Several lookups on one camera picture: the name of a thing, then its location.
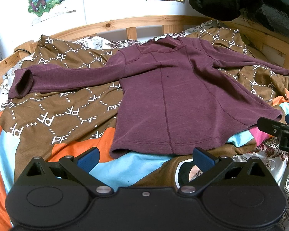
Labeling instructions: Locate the brown PF patterned blanket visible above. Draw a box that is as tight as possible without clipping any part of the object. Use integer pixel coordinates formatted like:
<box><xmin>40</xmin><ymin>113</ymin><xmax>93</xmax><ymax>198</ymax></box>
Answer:
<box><xmin>0</xmin><ymin>26</ymin><xmax>289</xmax><ymax>231</ymax></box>

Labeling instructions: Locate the white wall pipe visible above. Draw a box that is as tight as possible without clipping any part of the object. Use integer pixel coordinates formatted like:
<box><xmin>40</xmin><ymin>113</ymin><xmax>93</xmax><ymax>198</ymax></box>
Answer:
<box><xmin>80</xmin><ymin>0</ymin><xmax>88</xmax><ymax>26</ymax></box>

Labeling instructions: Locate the wooden bed frame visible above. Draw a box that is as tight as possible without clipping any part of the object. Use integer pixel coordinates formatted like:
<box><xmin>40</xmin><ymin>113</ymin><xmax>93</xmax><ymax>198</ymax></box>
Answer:
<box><xmin>0</xmin><ymin>15</ymin><xmax>289</xmax><ymax>85</ymax></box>

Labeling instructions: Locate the maroon long-sleeve shirt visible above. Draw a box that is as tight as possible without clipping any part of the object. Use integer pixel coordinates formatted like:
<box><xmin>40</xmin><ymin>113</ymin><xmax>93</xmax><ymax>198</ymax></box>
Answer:
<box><xmin>8</xmin><ymin>36</ymin><xmax>289</xmax><ymax>158</ymax></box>

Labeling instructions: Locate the floral white bed sheet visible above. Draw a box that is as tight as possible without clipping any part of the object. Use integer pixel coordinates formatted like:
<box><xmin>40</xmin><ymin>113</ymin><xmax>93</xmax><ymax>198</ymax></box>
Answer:
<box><xmin>0</xmin><ymin>20</ymin><xmax>289</xmax><ymax>231</ymax></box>

